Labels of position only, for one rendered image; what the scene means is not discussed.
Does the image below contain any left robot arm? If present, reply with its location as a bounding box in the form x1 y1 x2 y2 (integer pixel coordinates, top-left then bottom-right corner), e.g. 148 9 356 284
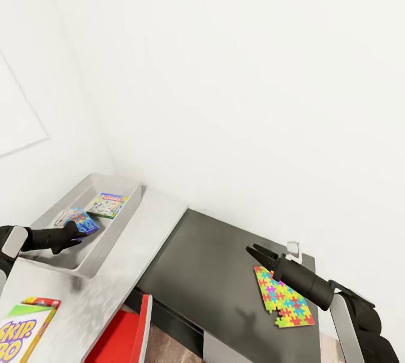
0 208 88 297

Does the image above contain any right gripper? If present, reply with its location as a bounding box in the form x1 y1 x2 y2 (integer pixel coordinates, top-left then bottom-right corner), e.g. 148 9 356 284
246 243 315 298

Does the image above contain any jigsaw puzzle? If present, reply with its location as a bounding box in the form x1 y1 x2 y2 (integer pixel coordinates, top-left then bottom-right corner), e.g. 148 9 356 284
254 266 314 328

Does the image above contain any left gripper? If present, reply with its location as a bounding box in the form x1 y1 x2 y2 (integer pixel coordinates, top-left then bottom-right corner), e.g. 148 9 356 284
41 221 88 255

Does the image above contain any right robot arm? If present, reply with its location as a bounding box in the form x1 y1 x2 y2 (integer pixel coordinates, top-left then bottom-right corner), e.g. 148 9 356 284
246 241 400 363

